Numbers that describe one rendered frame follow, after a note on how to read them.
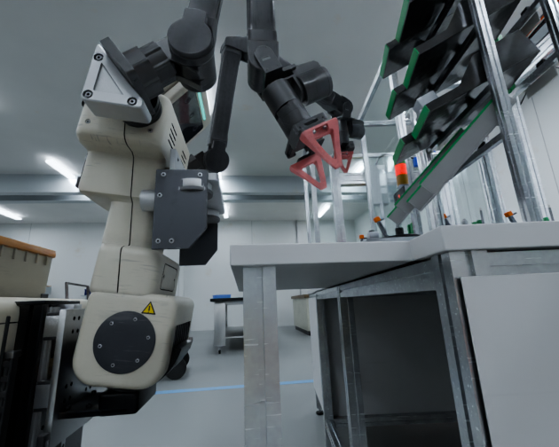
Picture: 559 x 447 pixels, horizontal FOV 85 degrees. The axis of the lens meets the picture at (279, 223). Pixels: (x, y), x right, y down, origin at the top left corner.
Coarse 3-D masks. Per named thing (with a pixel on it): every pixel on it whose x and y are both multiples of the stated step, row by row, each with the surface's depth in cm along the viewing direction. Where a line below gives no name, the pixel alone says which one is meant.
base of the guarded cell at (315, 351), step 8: (312, 296) 222; (312, 304) 207; (312, 312) 210; (312, 320) 212; (312, 328) 214; (312, 336) 217; (312, 344) 219; (312, 352) 222; (312, 360) 224; (320, 376) 179; (320, 384) 181; (320, 392) 182; (320, 400) 184; (320, 408) 216
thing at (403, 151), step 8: (472, 120) 94; (440, 128) 86; (408, 136) 85; (432, 136) 89; (400, 144) 87; (408, 144) 85; (416, 144) 89; (424, 144) 92; (400, 152) 89; (408, 152) 92; (416, 152) 95; (392, 160) 98; (400, 160) 95
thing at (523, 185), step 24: (480, 0) 71; (552, 0) 71; (480, 24) 70; (552, 24) 71; (480, 48) 70; (504, 96) 65; (504, 120) 64; (504, 144) 64; (480, 168) 97; (528, 192) 60; (528, 216) 59
